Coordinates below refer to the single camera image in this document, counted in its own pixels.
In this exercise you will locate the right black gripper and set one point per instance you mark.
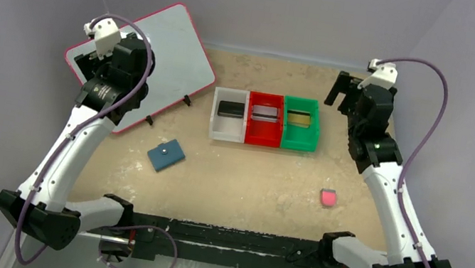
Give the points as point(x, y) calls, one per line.
point(346, 91)

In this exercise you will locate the silver card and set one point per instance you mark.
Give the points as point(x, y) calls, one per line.
point(264, 113)

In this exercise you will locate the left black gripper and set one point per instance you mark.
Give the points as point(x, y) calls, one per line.
point(84, 61)

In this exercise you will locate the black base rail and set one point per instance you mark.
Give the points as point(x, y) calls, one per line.
point(153, 235)

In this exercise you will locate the gold card in green bin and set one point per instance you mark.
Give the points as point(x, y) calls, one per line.
point(298, 119)

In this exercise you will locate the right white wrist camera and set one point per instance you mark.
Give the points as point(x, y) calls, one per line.
point(383, 75)

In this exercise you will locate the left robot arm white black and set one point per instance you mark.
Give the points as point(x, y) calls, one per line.
point(40, 207)

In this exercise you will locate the red plastic bin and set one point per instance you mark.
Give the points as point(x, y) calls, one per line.
point(260, 131)

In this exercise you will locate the pink grey eraser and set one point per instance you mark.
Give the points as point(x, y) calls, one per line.
point(328, 197)

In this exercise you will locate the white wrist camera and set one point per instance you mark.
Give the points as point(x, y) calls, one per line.
point(105, 34)
point(383, 75)

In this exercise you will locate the black card in white bin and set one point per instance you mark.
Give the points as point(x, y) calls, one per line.
point(231, 109)

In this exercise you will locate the green plastic bin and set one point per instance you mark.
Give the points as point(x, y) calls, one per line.
point(297, 138)

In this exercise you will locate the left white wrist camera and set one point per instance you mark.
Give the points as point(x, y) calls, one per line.
point(105, 34)

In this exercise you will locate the blue card holder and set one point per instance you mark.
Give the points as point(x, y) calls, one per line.
point(165, 155)

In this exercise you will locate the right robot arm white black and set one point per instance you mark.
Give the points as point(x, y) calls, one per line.
point(379, 162)

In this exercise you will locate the pink framed whiteboard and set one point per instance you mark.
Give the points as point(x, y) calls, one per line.
point(181, 65)

